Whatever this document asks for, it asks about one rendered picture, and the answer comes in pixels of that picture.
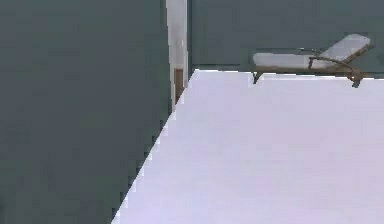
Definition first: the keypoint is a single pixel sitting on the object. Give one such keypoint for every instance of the wooden lounge chair grey cushion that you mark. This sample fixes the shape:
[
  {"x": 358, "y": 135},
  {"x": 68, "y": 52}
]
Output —
[{"x": 293, "y": 61}]

